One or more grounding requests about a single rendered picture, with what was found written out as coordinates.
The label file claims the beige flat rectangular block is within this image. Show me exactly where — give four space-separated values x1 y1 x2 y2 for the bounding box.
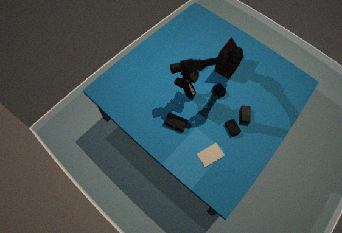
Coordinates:
197 143 225 167

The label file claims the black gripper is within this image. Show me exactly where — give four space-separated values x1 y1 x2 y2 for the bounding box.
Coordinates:
174 72 189 88

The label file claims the dark grey switch panel with green rocker switches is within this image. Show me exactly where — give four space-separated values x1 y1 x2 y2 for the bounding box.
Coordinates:
183 80 196 98

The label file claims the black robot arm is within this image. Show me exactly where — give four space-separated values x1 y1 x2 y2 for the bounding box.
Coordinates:
170 47 244 83

